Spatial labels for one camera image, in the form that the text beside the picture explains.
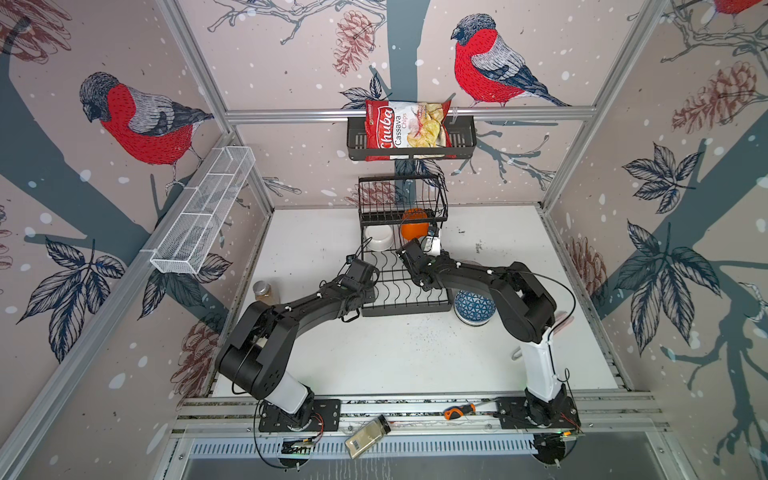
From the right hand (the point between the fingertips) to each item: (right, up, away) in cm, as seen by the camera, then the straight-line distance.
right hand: (435, 257), depth 97 cm
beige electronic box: (-21, -40, -30) cm, 54 cm away
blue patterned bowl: (+10, -15, -10) cm, 20 cm away
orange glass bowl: (-7, +9, +7) cm, 13 cm away
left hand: (-23, -10, -5) cm, 25 cm away
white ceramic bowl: (-18, +7, +5) cm, 20 cm away
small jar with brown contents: (-53, -9, -12) cm, 54 cm away
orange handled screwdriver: (+1, -36, -24) cm, 44 cm away
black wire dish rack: (-14, +16, +17) cm, 27 cm away
